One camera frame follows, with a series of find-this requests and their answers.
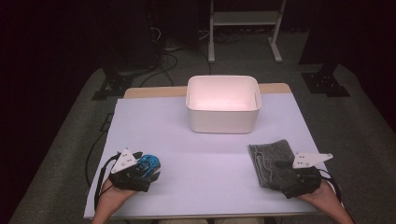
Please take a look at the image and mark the person's right hand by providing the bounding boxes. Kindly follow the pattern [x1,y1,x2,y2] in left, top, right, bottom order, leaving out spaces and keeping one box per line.
[300,179,342,208]

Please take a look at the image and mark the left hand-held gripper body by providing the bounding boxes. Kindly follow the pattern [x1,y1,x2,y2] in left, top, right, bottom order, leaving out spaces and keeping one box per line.
[107,147,154,192]

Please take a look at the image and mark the person's left hand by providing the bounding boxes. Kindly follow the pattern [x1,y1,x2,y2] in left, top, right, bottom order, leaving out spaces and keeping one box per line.
[99,178,138,205]

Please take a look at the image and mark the white metal stand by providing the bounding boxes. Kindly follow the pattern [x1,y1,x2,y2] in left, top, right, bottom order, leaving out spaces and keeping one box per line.
[207,0,289,64]

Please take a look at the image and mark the white plastic storage bin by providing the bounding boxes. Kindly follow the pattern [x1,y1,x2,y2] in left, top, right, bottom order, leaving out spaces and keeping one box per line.
[185,74,262,135]

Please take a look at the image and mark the black stand base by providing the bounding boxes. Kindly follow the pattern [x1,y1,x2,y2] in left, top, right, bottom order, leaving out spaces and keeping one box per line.
[301,63,351,98]
[91,66,135,102]

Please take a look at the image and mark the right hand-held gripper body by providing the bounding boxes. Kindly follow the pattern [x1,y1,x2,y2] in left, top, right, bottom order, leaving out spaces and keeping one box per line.
[290,151,334,198]

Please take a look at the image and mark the blue toy car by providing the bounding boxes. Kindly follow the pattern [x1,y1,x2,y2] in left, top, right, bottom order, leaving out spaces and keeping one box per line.
[135,154,162,179]

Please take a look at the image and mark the grey cloth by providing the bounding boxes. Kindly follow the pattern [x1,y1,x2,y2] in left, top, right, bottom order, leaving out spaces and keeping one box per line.
[247,138,297,191]

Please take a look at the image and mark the white table cover sheet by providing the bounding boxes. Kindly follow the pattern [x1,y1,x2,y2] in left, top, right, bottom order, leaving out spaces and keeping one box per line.
[83,92,331,220]

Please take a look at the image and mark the thin black floor cable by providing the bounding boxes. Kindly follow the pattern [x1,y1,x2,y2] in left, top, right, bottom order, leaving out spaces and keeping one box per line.
[85,130,108,189]

